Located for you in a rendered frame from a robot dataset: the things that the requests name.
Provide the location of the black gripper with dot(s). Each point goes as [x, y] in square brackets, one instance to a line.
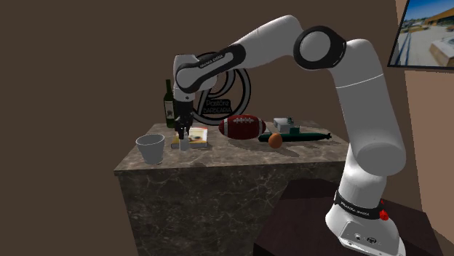
[184, 111]

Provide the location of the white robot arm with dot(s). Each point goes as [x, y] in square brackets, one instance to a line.
[365, 117]

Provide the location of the green wine bottle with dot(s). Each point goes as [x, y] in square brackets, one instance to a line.
[169, 106]

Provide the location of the book with pale cover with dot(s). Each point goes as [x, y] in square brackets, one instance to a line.
[198, 136]

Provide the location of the small grey shaker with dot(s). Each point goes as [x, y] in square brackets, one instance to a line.
[183, 144]

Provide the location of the grey cup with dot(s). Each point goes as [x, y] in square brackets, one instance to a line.
[150, 150]

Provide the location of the dark red football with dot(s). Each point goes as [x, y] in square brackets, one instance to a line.
[242, 127]

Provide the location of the orange ball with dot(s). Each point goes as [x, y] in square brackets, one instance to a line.
[275, 141]

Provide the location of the small white box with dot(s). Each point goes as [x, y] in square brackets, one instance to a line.
[282, 124]

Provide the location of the green toy submarine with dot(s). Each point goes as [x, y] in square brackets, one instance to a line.
[305, 136]

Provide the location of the framed wall picture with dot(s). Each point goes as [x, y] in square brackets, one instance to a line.
[424, 35]

